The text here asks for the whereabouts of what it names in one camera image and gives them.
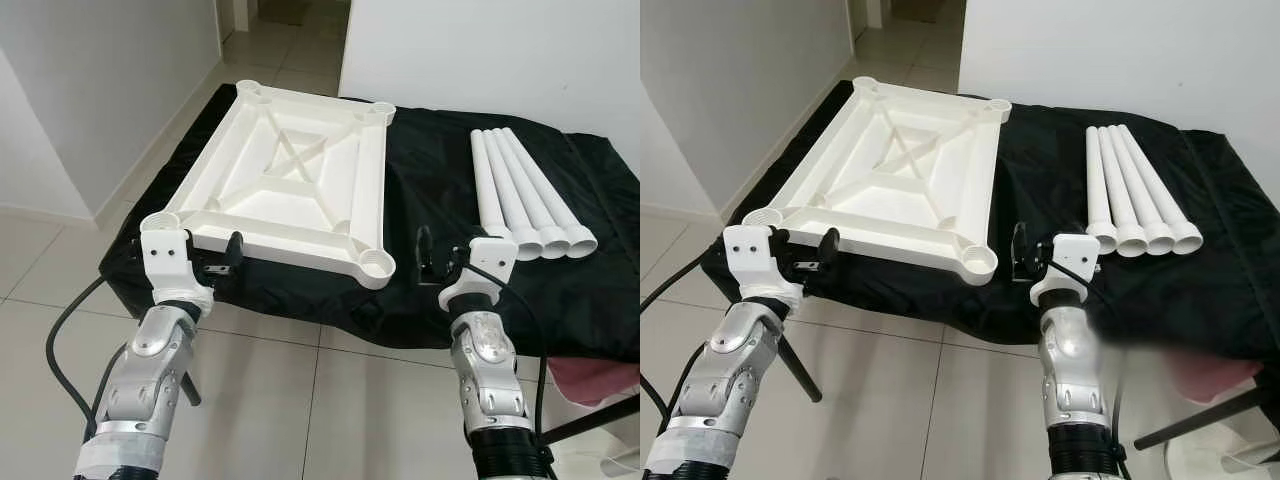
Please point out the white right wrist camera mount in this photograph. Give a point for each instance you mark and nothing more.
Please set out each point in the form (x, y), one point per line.
(1078, 258)
(492, 258)

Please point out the white door frame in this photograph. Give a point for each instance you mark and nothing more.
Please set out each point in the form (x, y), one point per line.
(875, 10)
(240, 12)

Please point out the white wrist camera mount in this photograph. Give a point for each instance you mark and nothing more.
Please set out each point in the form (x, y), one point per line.
(165, 262)
(1078, 258)
(492, 258)
(750, 260)

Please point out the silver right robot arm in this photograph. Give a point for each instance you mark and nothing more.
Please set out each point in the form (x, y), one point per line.
(490, 380)
(1070, 370)

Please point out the white round plastic base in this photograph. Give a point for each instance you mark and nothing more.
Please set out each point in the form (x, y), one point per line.
(622, 458)
(1250, 458)

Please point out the pink cushion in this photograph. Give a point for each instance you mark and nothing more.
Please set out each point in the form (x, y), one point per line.
(1215, 378)
(600, 378)

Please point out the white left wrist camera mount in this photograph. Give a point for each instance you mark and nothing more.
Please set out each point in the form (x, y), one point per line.
(750, 260)
(165, 262)

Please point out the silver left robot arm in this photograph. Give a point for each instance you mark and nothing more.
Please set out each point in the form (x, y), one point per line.
(150, 360)
(735, 365)

